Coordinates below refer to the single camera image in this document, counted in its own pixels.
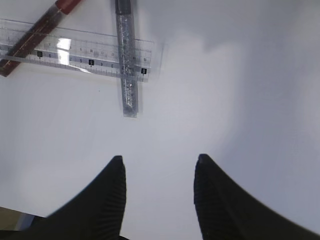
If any silver glitter marker pen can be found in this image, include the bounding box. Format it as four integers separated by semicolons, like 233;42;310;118
114;0;139;118

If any red marker pen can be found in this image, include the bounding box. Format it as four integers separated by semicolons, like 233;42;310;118
0;0;83;78

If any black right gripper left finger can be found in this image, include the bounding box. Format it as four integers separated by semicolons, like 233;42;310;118
0;155;127;240

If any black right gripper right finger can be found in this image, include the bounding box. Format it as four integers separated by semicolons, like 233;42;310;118
193;154;320;240

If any clear plastic ruler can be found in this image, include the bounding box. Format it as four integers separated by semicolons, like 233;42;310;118
0;18;154;82

